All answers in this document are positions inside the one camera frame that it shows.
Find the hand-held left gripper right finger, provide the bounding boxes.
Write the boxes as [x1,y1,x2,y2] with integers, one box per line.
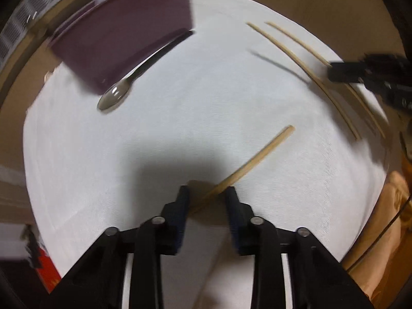
[224,187,375,309]

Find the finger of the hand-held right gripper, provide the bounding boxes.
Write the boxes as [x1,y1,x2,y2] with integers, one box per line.
[362,53,412,69]
[328,61,367,85]

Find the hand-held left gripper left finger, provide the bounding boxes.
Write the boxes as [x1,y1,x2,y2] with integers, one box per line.
[40,185,190,309]

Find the single wooden chopstick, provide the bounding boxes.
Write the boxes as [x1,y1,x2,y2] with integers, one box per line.
[190,125,296,213]

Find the purple plastic utensil container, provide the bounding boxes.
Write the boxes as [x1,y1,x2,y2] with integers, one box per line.
[48,0,194,95]

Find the orange clothing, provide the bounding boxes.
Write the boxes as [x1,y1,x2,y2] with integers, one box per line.
[343,170,412,309]

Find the red object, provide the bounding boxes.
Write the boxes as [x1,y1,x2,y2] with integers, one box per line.
[34,245,62,292]

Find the large grey vent grille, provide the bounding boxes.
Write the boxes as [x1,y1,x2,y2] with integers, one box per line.
[0,0,81,59]

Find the black handled metal spoon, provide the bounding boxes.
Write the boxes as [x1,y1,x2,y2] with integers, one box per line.
[97,30,194,111]

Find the thin black cable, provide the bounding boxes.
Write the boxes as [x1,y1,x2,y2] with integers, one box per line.
[345,199,412,271]

